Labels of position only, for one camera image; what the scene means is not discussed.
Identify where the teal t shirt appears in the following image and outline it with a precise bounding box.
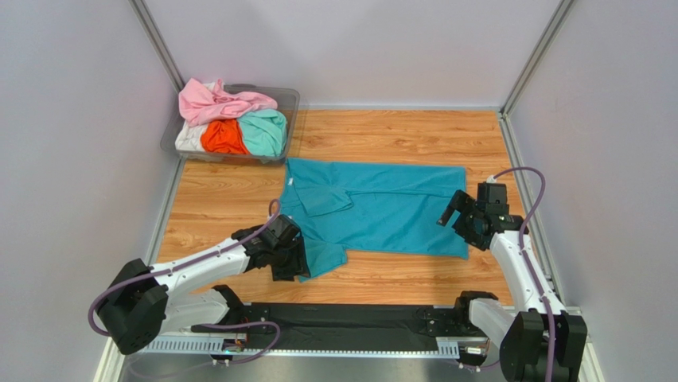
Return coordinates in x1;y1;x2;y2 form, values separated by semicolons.
280;158;469;278

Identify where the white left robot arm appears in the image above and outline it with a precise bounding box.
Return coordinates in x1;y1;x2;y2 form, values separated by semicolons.
88;215;310;355

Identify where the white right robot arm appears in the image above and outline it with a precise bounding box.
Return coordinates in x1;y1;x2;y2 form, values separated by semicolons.
437;182;588;381

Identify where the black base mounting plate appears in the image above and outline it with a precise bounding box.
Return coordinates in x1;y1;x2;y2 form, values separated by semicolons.
236;303;484;352

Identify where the small electronics board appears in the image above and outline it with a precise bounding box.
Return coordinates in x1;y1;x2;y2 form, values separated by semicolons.
220;339;247;353

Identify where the mint green t shirt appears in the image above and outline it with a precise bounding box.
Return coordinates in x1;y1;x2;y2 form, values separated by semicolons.
237;109;287;157

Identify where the orange t shirt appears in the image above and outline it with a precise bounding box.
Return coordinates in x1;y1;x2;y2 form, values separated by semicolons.
201;119;250;155

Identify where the white t shirt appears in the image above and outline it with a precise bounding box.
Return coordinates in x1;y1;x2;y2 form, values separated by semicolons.
174;122;208;152

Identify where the clear plastic storage bin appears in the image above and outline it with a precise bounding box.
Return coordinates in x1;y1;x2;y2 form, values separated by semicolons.
161;79;301;166

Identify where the pink t shirt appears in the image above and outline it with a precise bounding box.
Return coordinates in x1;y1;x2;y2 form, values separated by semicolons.
178;79;278;127

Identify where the aluminium frame rail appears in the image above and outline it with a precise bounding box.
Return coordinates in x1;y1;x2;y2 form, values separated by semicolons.
501;0;577;119

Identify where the left aluminium corner post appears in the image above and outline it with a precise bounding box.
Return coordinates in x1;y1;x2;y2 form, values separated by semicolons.
129;0;185;93

